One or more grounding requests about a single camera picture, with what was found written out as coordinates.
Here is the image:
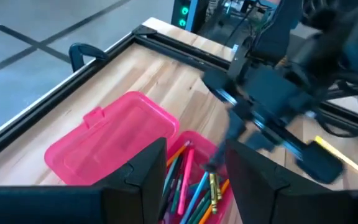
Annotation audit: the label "tangled cable bundle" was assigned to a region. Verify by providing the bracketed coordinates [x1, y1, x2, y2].
[206, 0, 262, 47]

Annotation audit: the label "light blue pen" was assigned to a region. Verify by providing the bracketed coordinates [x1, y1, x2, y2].
[179, 170, 210, 224]

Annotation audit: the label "yellow highlighter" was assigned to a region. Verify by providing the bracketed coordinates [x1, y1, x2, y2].
[314, 134, 358, 181]

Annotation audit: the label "olive green crayon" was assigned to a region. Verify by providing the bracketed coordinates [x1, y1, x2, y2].
[209, 172, 223, 215]

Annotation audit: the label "black table clamp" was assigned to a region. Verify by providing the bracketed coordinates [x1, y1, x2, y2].
[68, 43, 111, 74]

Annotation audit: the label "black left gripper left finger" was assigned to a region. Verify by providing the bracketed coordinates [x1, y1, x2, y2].
[0, 137, 168, 224]

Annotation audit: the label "dark green pencil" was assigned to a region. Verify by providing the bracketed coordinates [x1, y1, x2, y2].
[186, 189, 213, 224]
[162, 154, 185, 215]

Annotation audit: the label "orange pencil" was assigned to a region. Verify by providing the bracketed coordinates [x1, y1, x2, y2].
[165, 140, 193, 168]
[198, 179, 231, 224]

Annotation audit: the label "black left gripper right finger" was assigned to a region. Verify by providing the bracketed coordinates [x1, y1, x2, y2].
[224, 139, 358, 224]

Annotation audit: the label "black metal table frame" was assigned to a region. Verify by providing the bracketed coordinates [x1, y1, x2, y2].
[0, 24, 358, 169]

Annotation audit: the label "pink pen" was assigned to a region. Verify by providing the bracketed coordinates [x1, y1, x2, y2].
[177, 148, 196, 216]

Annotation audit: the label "pink plastic pencil box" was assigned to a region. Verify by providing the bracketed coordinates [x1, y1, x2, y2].
[44, 90, 235, 224]

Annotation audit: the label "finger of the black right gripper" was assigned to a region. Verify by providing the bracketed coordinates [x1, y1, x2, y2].
[249, 124, 345, 185]
[202, 70, 250, 147]

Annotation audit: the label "black computer tower green lights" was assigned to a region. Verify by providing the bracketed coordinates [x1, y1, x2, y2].
[170, 0, 199, 32]

